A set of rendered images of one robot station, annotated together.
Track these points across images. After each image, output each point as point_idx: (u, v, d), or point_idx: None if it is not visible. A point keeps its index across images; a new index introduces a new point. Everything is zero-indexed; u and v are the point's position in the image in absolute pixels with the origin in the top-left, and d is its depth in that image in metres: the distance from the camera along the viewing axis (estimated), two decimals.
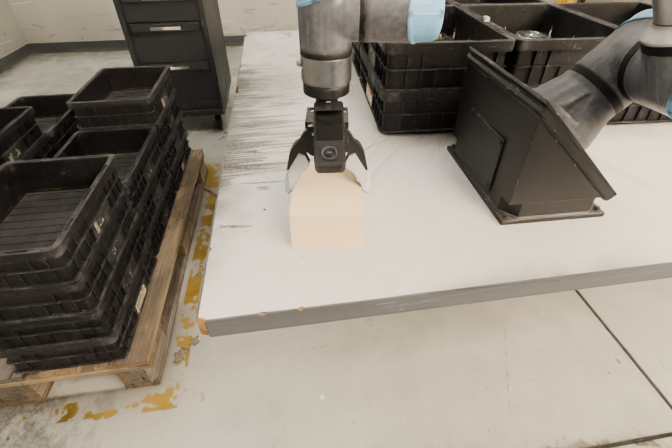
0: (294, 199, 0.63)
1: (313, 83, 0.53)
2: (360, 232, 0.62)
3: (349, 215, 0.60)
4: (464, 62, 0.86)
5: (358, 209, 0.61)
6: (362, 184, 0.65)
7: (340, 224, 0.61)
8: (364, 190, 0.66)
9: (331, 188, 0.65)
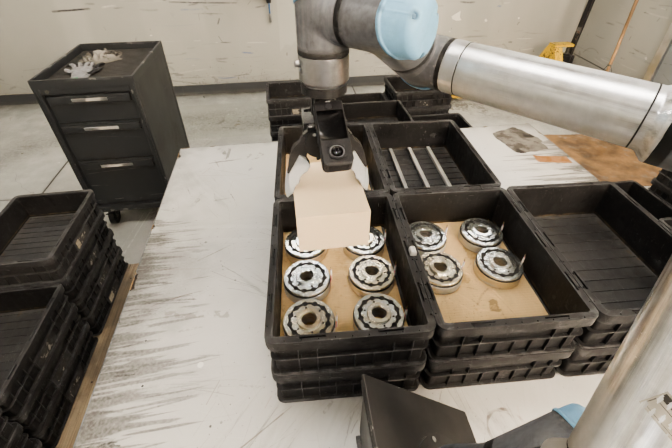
0: (297, 202, 0.62)
1: (314, 83, 0.53)
2: (366, 228, 0.62)
3: (356, 213, 0.60)
4: (373, 345, 0.67)
5: (363, 206, 0.61)
6: (361, 181, 0.66)
7: (347, 222, 0.61)
8: (363, 187, 0.67)
9: (332, 188, 0.65)
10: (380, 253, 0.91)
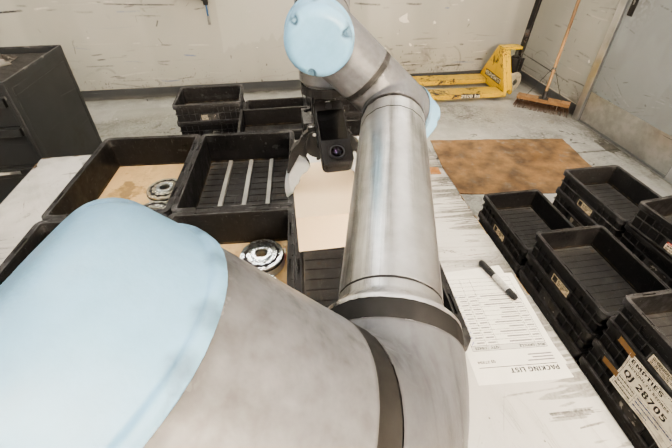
0: (297, 202, 0.62)
1: (314, 83, 0.53)
2: None
3: None
4: None
5: None
6: None
7: (347, 222, 0.61)
8: None
9: (332, 188, 0.65)
10: None
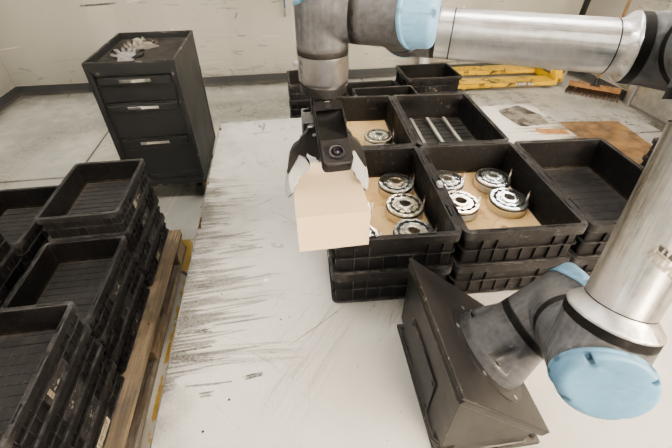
0: (297, 202, 0.62)
1: (313, 83, 0.53)
2: (366, 228, 0.62)
3: (356, 213, 0.60)
4: (412, 249, 0.86)
5: (363, 206, 0.61)
6: (361, 181, 0.66)
7: (347, 222, 0.61)
8: (363, 187, 0.67)
9: (332, 188, 0.65)
10: (410, 193, 1.10)
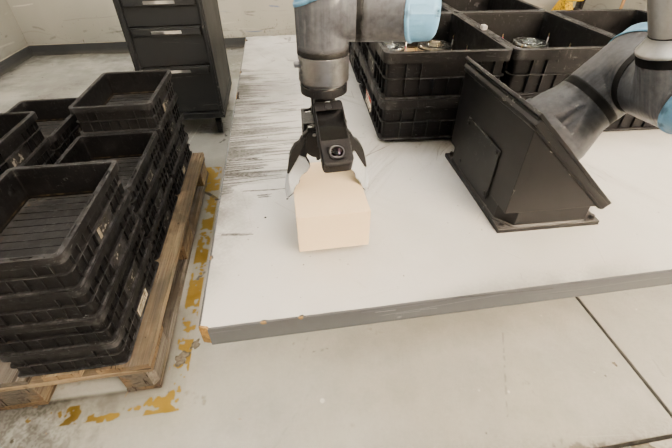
0: (297, 202, 0.62)
1: (314, 83, 0.53)
2: (366, 228, 0.62)
3: (356, 213, 0.60)
4: (462, 71, 0.88)
5: (363, 206, 0.61)
6: (361, 181, 0.66)
7: (347, 222, 0.61)
8: (363, 187, 0.67)
9: (332, 188, 0.65)
10: None
